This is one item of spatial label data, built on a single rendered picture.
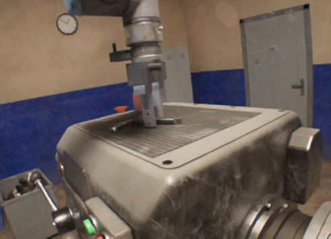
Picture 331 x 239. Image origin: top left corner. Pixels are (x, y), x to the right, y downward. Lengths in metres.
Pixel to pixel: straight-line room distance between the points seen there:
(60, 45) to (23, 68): 0.62
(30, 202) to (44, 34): 2.31
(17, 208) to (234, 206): 2.12
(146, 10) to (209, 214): 0.42
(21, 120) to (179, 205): 3.30
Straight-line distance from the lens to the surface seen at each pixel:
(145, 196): 0.32
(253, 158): 0.44
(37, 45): 3.59
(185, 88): 4.04
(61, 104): 3.59
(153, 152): 0.38
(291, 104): 3.66
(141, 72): 0.49
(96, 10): 0.48
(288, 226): 0.48
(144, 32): 0.52
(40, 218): 2.46
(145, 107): 0.53
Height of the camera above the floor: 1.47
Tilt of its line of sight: 11 degrees down
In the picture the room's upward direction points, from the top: 7 degrees counter-clockwise
